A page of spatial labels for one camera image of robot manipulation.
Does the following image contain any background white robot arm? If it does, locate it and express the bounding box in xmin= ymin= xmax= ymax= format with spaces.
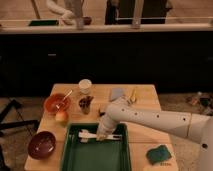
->
xmin=46 ymin=0 xmax=75 ymax=25

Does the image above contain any green plastic tray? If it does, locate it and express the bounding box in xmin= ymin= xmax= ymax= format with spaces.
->
xmin=60 ymin=123 xmax=132 ymax=171

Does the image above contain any wooden spoon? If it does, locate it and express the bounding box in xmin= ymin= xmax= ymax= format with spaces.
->
xmin=56 ymin=89 xmax=73 ymax=109

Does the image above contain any background green tray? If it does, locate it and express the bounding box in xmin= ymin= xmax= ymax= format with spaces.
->
xmin=28 ymin=20 xmax=59 ymax=26

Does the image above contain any dark glass with utensils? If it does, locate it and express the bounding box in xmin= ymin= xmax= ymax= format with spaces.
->
xmin=79 ymin=96 xmax=93 ymax=114

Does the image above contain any orange bowl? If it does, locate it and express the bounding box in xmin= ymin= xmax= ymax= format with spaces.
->
xmin=43 ymin=93 xmax=71 ymax=115

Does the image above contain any apple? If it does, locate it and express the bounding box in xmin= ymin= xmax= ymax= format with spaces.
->
xmin=55 ymin=111 xmax=68 ymax=122

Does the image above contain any teal scrub sponge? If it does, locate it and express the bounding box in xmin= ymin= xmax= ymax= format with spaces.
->
xmin=146 ymin=145 xmax=172 ymax=165

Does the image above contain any white cup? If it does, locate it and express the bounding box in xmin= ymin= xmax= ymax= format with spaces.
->
xmin=78 ymin=79 xmax=92 ymax=94

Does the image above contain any background dark red bowl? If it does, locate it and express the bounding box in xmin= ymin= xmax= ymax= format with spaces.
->
xmin=83 ymin=17 xmax=92 ymax=25

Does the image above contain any purple bowl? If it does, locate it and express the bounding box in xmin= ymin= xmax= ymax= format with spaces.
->
xmin=28 ymin=131 xmax=56 ymax=160

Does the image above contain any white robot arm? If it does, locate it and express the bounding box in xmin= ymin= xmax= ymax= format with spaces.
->
xmin=97 ymin=103 xmax=213 ymax=171

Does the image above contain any white dish brush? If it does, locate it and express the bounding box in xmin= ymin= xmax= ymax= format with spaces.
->
xmin=78 ymin=129 xmax=122 ymax=142

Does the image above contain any yellow banana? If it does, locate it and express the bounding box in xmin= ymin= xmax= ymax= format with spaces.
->
xmin=130 ymin=87 xmax=137 ymax=104

